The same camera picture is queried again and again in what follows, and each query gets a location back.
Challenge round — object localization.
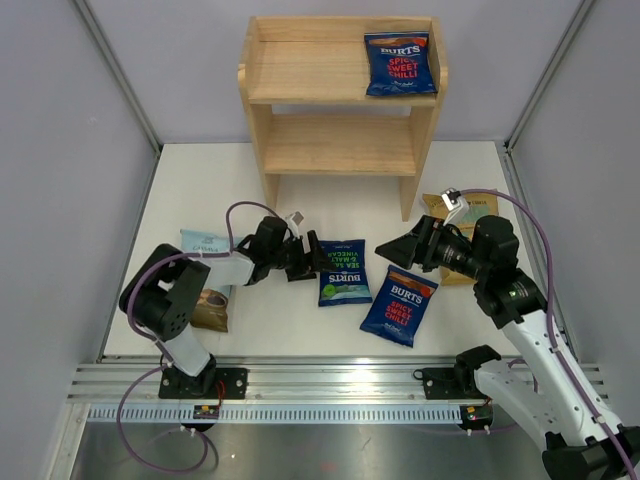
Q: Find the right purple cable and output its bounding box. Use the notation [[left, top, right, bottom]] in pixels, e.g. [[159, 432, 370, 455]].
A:
[[459, 188, 634, 476]]

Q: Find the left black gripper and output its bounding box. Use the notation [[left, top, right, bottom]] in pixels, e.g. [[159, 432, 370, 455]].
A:
[[268, 230, 335, 281]]

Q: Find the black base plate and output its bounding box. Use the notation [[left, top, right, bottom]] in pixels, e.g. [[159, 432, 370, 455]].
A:
[[158, 367, 248, 400], [412, 366, 485, 400]]

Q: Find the aluminium mounting rail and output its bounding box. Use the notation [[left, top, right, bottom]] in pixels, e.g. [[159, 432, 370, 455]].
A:
[[67, 357, 474, 424]]

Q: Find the wooden two-tier shelf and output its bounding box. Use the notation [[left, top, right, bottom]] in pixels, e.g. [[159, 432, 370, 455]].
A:
[[237, 16, 449, 221]]

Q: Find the blue Burts sea salt bag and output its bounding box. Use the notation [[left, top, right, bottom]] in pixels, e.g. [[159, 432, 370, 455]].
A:
[[318, 239, 373, 307]]

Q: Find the light blue cassava chips bag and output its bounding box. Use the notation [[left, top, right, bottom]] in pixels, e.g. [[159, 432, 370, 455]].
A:
[[179, 229, 246, 334]]

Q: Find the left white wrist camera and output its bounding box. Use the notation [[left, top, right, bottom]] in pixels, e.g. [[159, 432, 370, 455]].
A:
[[284, 211, 304, 239]]

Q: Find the purple cable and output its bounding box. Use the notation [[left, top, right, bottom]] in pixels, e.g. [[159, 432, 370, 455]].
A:
[[115, 201, 281, 474], [459, 188, 634, 476]]

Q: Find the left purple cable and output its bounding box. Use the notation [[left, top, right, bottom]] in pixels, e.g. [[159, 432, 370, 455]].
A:
[[115, 201, 281, 474]]

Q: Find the blue Burts chilli bag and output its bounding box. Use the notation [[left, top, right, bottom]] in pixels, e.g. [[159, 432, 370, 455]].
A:
[[360, 265, 439, 348], [364, 31, 437, 97]]

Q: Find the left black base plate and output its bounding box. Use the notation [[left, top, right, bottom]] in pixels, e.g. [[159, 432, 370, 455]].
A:
[[158, 367, 248, 400]]

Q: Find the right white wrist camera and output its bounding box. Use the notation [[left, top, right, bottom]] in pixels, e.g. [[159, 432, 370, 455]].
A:
[[440, 188, 469, 226]]

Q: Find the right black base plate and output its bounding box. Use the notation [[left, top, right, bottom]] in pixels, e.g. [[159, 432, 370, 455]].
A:
[[412, 366, 485, 400]]

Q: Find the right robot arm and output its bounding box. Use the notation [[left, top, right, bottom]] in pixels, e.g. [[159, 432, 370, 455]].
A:
[[375, 215, 639, 479]]

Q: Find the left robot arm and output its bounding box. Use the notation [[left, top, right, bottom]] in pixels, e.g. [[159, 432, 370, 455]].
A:
[[119, 216, 332, 400]]

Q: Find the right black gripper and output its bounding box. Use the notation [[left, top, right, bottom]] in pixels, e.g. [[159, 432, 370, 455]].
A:
[[376, 215, 490, 282]]

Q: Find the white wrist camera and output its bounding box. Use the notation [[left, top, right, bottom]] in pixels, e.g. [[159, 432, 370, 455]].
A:
[[440, 188, 469, 226], [284, 211, 304, 239]]

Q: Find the yellow kettle chips bag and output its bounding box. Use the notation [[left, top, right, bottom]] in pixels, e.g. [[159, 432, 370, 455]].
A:
[[422, 193, 499, 286]]

